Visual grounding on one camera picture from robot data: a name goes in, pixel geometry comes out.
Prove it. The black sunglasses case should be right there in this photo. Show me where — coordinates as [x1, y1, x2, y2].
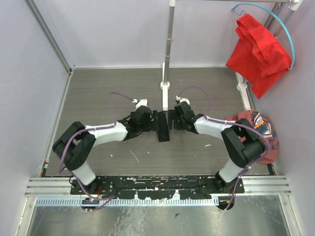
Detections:
[157, 111, 170, 142]

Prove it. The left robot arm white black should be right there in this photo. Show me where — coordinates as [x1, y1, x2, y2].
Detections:
[52, 105, 158, 195]

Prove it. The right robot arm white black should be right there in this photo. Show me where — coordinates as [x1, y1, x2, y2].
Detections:
[168, 101, 270, 194]

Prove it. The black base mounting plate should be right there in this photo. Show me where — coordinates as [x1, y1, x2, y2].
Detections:
[83, 175, 245, 200]

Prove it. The silver garment rack pole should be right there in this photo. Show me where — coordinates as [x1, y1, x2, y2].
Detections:
[164, 0, 303, 78]

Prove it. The white rack foot right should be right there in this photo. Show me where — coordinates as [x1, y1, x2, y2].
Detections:
[235, 72, 252, 110]

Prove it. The faded red printed t-shirt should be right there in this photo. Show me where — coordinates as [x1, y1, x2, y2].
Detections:
[225, 110, 279, 164]

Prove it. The red cloth on hanger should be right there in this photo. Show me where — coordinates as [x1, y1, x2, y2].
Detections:
[225, 13, 292, 99]

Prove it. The teal clothes hanger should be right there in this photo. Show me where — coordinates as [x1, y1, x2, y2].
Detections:
[231, 3, 296, 70]

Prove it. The silver right rack pole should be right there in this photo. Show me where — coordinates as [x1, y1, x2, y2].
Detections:
[264, 2, 295, 38]

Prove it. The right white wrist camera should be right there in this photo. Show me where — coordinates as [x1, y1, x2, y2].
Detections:
[175, 96, 190, 105]

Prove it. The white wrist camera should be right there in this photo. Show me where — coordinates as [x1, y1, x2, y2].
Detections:
[132, 99, 148, 109]
[175, 96, 190, 105]

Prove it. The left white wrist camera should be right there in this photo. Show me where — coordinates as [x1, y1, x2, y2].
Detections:
[132, 99, 148, 109]

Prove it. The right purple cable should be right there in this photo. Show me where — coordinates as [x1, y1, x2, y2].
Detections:
[176, 86, 271, 211]

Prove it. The aluminium frame rail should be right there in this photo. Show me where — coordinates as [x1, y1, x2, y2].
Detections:
[25, 0, 75, 73]

